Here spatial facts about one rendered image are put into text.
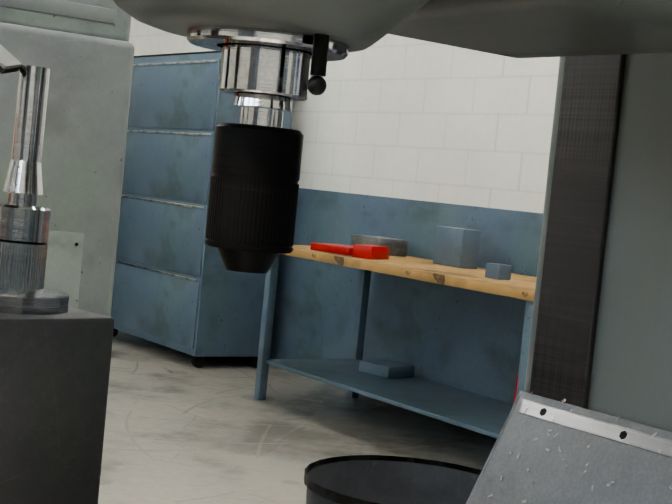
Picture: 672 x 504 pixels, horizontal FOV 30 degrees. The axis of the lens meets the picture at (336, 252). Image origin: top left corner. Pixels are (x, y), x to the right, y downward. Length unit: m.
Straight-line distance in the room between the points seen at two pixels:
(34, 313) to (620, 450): 0.46
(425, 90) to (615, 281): 6.35
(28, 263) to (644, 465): 0.50
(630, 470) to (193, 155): 7.25
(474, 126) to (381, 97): 0.89
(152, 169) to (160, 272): 0.72
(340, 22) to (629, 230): 0.40
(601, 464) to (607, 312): 0.12
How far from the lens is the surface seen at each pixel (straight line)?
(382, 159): 7.55
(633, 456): 0.94
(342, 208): 7.82
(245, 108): 0.66
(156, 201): 8.48
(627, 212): 0.97
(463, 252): 6.43
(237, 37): 0.64
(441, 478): 2.93
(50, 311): 1.02
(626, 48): 0.82
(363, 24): 0.64
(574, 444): 0.98
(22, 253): 1.03
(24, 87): 1.04
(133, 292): 8.74
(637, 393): 0.96
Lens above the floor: 1.24
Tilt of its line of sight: 3 degrees down
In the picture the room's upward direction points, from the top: 6 degrees clockwise
